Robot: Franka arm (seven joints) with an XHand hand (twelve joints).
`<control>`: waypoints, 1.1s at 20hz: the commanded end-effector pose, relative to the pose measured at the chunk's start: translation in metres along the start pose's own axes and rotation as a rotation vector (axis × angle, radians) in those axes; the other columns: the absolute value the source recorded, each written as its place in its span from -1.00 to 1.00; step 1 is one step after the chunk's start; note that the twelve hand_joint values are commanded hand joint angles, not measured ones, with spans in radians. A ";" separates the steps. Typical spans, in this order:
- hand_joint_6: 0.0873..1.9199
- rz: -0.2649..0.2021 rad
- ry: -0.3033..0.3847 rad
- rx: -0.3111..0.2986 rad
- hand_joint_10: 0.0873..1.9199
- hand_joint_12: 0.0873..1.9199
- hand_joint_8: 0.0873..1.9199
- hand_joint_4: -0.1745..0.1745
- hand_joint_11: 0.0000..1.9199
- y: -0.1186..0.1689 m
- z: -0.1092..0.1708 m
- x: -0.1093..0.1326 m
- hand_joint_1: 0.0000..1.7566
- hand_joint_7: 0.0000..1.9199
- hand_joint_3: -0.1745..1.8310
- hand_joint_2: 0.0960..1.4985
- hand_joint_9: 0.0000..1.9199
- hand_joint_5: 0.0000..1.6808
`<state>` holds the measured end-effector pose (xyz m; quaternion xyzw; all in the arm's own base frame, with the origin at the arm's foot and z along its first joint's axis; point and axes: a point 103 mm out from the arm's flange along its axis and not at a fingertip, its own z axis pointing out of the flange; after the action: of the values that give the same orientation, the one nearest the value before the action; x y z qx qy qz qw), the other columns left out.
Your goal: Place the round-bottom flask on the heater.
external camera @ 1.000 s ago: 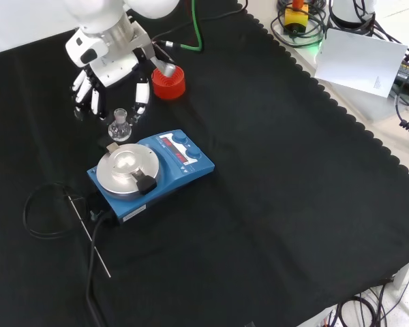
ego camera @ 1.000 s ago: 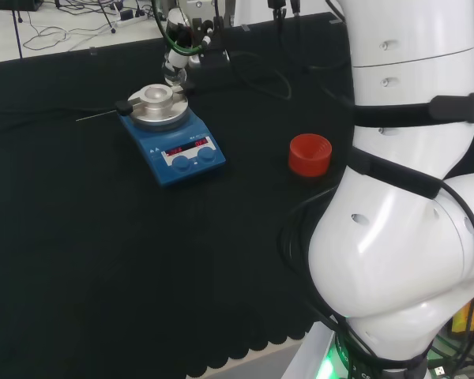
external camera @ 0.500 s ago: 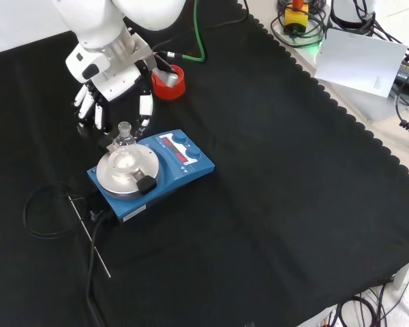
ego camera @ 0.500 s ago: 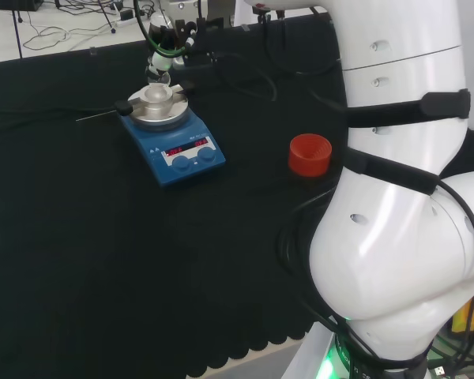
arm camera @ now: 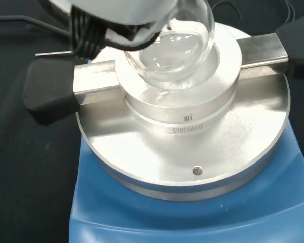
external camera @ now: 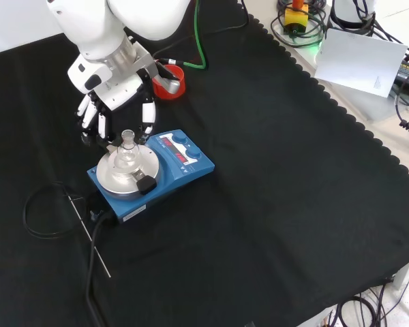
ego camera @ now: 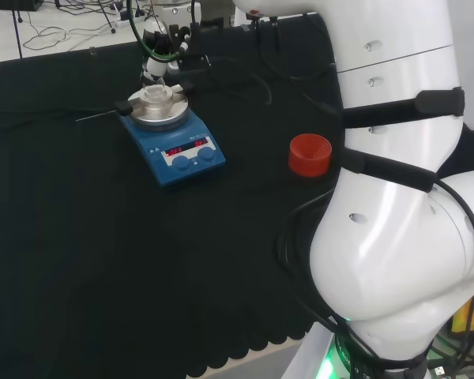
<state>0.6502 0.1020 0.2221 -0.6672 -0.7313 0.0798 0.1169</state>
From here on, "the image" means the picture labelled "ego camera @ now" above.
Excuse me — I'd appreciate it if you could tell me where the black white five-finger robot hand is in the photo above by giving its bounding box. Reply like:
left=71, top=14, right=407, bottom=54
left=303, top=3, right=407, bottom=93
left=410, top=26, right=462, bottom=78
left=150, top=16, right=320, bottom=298
left=140, top=17, right=213, bottom=87

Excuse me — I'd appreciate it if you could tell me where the clear glass round-bottom flask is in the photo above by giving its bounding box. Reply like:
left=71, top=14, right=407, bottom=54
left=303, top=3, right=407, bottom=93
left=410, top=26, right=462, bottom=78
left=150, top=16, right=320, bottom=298
left=142, top=75, right=171, bottom=104

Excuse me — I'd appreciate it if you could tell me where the blue heater with steel plate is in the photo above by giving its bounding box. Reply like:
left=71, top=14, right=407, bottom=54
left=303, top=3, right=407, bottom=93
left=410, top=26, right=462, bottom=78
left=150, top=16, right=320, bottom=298
left=115, top=82, right=228, bottom=189

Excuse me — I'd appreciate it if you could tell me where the white power strip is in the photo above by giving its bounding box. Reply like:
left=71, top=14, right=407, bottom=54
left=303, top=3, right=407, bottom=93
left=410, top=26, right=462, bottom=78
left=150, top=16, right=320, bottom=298
left=109, top=9, right=148, bottom=28

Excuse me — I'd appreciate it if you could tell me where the thin steel probe rod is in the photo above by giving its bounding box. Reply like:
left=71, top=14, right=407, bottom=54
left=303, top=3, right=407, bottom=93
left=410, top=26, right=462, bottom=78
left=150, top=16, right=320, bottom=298
left=75, top=111, right=118, bottom=123

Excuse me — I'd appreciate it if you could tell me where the black bench cloth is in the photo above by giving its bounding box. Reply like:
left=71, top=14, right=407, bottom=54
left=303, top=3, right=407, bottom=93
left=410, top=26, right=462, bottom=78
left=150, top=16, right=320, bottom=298
left=0, top=14, right=474, bottom=379

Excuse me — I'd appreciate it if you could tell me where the yellow stop button box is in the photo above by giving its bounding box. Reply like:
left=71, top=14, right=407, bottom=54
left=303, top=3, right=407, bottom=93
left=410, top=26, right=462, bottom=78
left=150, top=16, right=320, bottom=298
left=450, top=294, right=474, bottom=339

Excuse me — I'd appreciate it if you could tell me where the green cable to hand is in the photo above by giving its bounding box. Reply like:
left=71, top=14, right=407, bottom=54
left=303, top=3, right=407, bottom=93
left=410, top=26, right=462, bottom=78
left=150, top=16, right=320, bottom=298
left=126, top=0, right=183, bottom=63

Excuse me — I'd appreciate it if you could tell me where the black cable on cloth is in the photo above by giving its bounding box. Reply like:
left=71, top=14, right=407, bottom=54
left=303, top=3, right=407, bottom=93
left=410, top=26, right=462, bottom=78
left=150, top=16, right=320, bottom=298
left=205, top=15, right=343, bottom=118

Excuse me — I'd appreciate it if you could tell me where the thin black probe cable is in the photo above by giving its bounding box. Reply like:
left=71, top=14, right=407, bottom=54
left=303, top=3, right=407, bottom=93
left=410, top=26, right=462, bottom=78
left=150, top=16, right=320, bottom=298
left=0, top=105, right=119, bottom=119

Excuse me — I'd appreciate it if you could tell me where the red ribbed flask ring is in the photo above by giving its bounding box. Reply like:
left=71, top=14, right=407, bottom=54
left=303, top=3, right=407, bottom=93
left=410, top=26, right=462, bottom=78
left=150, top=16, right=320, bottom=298
left=288, top=133, right=333, bottom=179

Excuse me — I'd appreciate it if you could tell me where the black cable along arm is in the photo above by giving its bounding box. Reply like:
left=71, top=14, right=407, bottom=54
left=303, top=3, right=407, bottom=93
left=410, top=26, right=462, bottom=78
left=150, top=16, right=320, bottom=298
left=428, top=176, right=474, bottom=370

